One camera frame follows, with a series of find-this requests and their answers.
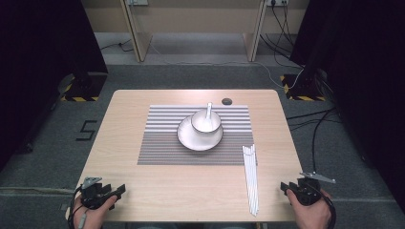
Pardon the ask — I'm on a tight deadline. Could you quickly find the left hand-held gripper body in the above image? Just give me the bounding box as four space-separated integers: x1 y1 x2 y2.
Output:
80 177 113 210

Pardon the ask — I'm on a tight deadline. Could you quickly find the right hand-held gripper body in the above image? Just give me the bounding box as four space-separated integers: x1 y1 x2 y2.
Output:
290 171 337 207

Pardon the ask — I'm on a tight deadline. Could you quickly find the white plate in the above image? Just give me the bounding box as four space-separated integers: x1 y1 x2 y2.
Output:
177 114 224 152

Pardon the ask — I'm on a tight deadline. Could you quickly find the person's right hand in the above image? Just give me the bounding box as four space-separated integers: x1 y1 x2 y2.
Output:
286 189 333 229

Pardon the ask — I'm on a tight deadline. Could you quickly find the person's left hand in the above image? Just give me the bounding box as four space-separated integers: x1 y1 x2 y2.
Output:
74 195 119 229

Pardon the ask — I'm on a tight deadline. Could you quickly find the grey striped placemat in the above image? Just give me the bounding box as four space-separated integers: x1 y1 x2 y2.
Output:
137 104 258 166

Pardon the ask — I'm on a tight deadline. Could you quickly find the stand base with hazard tape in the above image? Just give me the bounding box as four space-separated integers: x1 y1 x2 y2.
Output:
58 72 109 103
280 73 328 102

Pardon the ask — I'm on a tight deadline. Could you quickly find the white bowl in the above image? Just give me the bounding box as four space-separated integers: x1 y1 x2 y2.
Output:
190 108 223 135

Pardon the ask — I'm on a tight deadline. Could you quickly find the white spoon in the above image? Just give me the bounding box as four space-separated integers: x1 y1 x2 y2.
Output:
203 101 214 128

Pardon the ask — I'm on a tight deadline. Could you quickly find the black curtain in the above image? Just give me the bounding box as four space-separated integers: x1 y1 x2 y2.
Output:
0 0 109 173
289 0 405 214

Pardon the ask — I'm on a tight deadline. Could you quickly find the light wooden desk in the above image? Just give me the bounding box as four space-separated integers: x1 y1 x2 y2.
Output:
119 0 267 63

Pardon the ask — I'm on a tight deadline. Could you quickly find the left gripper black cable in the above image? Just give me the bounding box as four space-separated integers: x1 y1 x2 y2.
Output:
67 185 86 229

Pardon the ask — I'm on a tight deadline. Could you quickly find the grey cable plug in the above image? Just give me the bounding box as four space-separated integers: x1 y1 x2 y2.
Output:
77 212 89 229

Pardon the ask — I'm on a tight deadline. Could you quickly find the long black floor cable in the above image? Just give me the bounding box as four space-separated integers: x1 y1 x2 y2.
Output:
311 108 337 175

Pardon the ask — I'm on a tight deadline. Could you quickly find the black power cable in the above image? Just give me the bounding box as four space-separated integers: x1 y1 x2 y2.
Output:
259 32 305 69
270 3 295 47

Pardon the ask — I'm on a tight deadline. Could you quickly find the black floor cable with plug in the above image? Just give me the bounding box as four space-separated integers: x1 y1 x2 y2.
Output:
99 38 135 53

